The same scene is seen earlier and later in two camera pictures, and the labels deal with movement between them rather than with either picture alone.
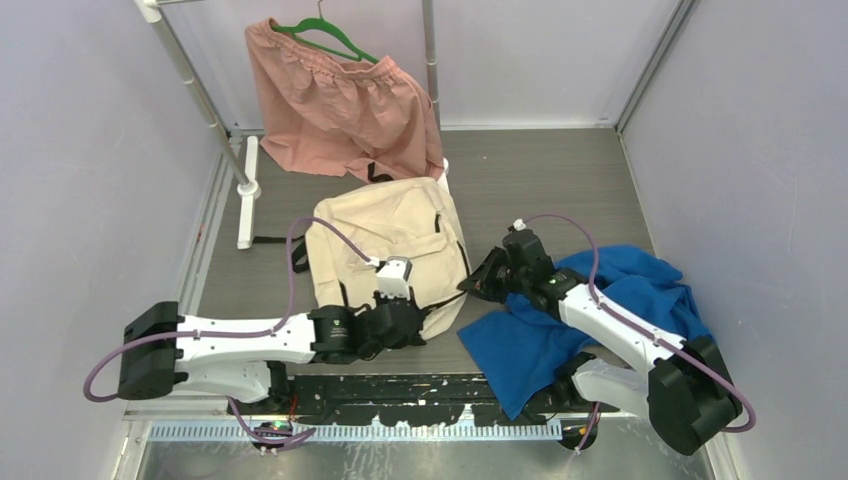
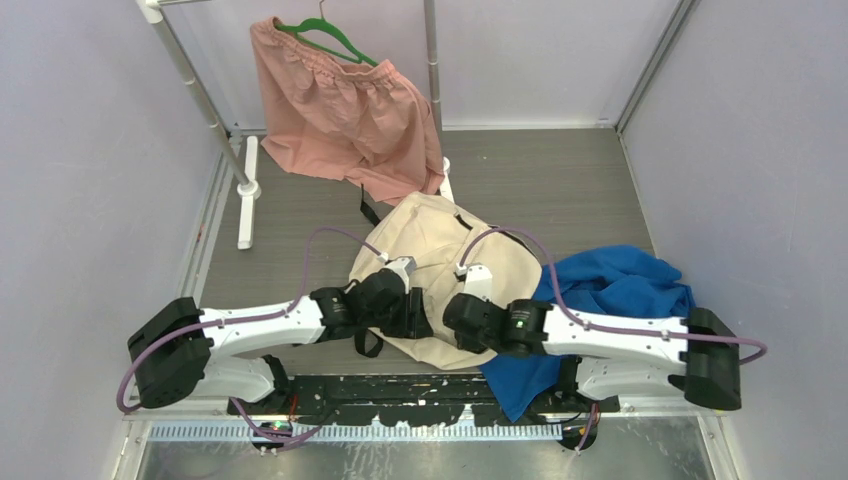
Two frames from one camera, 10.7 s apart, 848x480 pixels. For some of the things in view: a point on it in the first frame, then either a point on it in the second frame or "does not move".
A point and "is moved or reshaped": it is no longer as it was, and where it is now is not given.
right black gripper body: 516,278 -> 469,344
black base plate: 396,399 does not move
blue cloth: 520,351 does not move
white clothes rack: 247,178 does not move
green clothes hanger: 321,23 does not move
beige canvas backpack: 408,219 is moved or reshaped
